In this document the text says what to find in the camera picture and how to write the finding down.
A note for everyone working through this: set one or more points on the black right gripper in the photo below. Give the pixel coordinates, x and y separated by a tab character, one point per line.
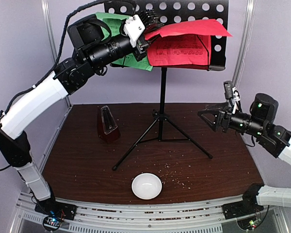
223	120

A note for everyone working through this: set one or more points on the left aluminium frame post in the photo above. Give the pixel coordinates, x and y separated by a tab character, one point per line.
48	23

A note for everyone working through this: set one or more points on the aluminium front rail base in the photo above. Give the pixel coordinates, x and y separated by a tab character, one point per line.
189	217

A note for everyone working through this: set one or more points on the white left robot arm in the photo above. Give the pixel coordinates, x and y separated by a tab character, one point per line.
93	51

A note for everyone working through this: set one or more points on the white ceramic bowl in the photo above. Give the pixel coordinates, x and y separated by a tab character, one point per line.
146	186

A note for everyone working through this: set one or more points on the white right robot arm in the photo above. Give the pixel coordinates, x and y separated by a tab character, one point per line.
275	139

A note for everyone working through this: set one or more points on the clear plastic metronome cover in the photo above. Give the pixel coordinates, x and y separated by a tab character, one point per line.
108	121

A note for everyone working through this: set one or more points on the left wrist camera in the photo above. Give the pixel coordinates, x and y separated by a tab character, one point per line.
145	22

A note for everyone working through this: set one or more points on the black music stand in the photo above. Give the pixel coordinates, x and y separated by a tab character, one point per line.
184	9

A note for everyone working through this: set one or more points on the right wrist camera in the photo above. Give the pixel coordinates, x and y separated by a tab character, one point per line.
232	96

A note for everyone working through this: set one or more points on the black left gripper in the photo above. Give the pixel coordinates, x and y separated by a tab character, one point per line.
143	44

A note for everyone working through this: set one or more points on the right aluminium frame post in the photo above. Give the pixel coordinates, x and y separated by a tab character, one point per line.
240	25

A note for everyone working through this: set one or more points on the red paper sheet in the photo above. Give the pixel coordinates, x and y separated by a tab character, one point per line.
184	44

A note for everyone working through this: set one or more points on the dark red wooden metronome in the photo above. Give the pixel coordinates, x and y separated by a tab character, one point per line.
108	138

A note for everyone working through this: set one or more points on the green paper sheet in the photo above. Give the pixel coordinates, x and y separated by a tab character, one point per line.
114	22

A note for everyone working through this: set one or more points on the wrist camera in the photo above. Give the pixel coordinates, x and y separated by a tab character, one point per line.
145	22
232	96

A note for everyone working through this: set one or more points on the aluminium frame post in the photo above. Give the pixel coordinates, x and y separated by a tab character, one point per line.
240	25
48	23

